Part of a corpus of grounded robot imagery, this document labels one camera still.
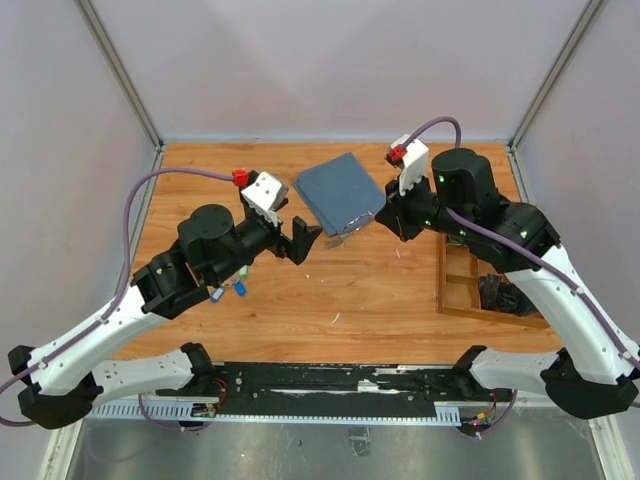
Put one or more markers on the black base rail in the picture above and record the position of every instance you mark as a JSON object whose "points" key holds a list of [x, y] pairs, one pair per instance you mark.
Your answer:
{"points": [[330, 392]]}

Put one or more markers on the dark rolled tie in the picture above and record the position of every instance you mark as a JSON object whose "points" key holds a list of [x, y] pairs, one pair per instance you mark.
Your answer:
{"points": [[499, 296]]}

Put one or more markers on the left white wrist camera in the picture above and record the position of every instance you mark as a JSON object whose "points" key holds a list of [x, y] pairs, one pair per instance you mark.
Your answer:
{"points": [[265, 194]]}

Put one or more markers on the folded blue cloth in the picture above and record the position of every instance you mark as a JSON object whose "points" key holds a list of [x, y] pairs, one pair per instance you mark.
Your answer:
{"points": [[340, 194]]}

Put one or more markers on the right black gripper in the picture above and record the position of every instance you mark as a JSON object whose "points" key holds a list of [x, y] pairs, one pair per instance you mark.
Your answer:
{"points": [[394, 211]]}

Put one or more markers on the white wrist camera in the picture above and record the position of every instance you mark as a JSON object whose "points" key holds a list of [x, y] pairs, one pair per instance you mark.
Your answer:
{"points": [[411, 160], [265, 194]]}

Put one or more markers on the dark blue key tag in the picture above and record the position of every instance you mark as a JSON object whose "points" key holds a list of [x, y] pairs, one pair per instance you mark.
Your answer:
{"points": [[240, 289]]}

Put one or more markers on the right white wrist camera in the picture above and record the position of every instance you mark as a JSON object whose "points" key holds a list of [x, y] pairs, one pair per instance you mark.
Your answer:
{"points": [[411, 160]]}

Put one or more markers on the wooden compartment tray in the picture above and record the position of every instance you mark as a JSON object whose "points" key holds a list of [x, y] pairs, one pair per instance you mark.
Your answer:
{"points": [[457, 287]]}

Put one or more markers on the silver metal keyring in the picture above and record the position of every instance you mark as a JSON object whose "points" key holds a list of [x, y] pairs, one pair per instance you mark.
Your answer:
{"points": [[345, 235]]}

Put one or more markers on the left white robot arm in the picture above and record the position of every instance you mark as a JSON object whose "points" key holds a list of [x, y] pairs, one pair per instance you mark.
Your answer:
{"points": [[65, 379]]}

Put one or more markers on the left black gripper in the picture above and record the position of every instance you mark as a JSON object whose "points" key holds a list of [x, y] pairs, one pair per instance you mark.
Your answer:
{"points": [[295, 248]]}

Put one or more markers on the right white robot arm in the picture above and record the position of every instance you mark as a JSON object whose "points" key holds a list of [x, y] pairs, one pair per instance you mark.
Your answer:
{"points": [[594, 373]]}

